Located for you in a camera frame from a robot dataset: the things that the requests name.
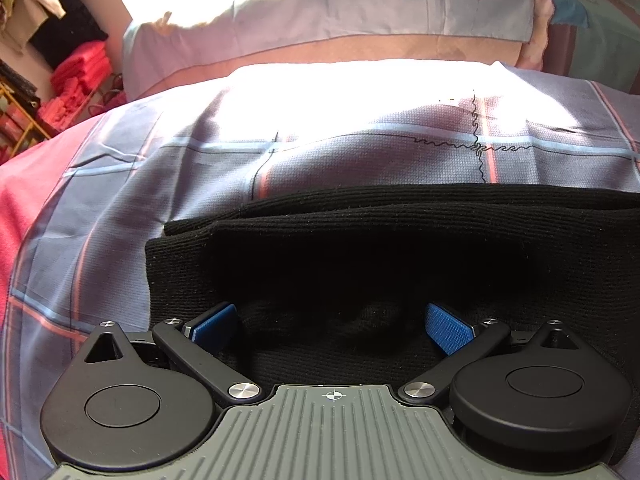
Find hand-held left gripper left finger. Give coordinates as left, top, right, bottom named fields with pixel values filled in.
left=82, top=301, right=263, bottom=405

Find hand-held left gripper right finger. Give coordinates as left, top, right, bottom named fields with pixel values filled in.
left=398, top=302, right=584, bottom=406

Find black knit pants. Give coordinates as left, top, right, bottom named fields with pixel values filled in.
left=145, top=184, right=640, bottom=465

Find plaid bed sheet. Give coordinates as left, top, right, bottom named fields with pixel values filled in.
left=0, top=59, right=640, bottom=480

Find yellow shelf rack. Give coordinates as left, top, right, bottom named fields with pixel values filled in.
left=0, top=60, right=53, bottom=163

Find stack of pink clothes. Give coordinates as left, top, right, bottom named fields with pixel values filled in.
left=35, top=41, right=113, bottom=133

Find light blue patterned pillow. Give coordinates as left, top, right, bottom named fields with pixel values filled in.
left=121, top=0, right=553, bottom=103

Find teal patchwork pillow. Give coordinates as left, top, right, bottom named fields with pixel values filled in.
left=517, top=0, right=640, bottom=93

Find black hanging garment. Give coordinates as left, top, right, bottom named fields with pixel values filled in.
left=27, top=0, right=109, bottom=70

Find beige hanging garment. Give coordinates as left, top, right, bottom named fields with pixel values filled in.
left=0, top=0, right=67, bottom=52

